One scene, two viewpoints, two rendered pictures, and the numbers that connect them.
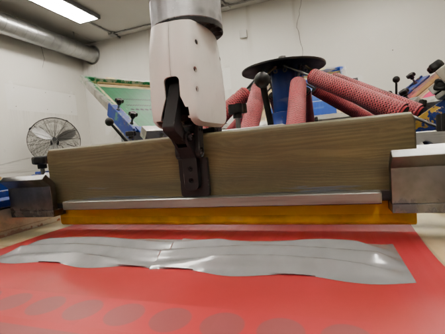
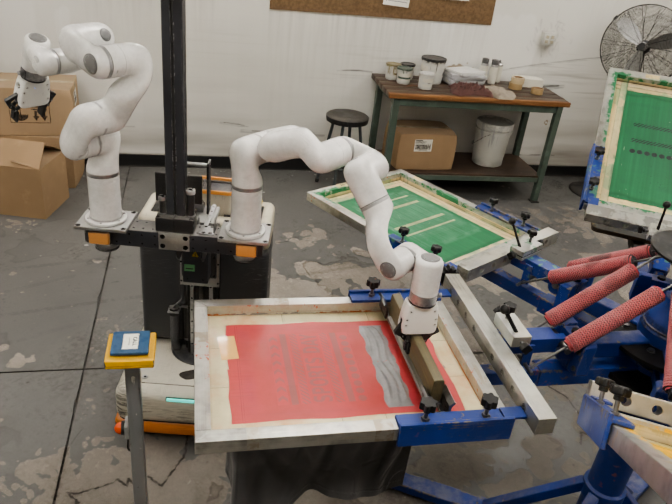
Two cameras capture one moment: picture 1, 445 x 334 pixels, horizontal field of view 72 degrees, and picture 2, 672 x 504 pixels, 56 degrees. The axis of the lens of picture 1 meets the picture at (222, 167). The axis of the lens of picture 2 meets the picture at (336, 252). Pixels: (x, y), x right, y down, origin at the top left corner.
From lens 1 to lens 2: 1.64 m
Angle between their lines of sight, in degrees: 59
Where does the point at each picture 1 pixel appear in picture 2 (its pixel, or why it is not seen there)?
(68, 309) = (349, 360)
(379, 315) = (372, 401)
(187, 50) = (406, 314)
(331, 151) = (424, 372)
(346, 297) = (376, 397)
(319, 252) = (394, 390)
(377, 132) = (429, 378)
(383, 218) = not seen: hidden behind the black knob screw
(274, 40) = not seen: outside the picture
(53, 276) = (359, 347)
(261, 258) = (384, 381)
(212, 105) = (417, 329)
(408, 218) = not seen: hidden behind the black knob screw
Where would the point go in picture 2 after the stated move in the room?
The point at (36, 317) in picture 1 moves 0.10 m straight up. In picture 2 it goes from (345, 357) to (348, 329)
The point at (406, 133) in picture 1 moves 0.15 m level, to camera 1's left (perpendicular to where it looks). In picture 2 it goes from (432, 384) to (398, 350)
